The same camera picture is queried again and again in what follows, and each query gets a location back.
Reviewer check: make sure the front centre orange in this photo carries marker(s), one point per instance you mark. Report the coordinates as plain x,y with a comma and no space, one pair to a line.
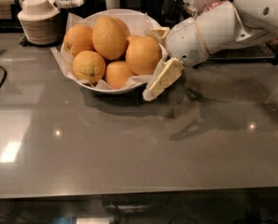
117,73

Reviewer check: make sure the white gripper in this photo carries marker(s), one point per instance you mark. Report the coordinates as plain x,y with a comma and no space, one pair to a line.
185,41

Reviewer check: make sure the black stirrer holder cup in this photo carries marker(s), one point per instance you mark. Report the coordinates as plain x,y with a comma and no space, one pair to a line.
68,10

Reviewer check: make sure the tall centre orange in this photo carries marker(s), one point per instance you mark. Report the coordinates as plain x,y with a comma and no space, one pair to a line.
109,37

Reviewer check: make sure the white cup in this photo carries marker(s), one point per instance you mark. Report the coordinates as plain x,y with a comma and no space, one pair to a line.
112,4

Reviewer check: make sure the stack of paper bowls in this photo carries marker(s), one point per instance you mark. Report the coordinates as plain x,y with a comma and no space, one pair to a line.
40,21

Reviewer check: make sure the back left orange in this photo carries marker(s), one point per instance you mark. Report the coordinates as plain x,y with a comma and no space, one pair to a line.
78,38

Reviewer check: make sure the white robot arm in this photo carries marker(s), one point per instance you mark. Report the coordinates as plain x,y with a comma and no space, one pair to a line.
255,14

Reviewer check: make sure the front left orange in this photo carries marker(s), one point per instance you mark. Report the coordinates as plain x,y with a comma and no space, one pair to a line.
90,66

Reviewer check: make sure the black wire tea rack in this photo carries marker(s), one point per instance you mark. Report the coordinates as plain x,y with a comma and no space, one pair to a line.
264,52

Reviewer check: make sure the large orange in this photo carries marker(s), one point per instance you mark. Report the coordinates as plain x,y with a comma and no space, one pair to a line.
143,55

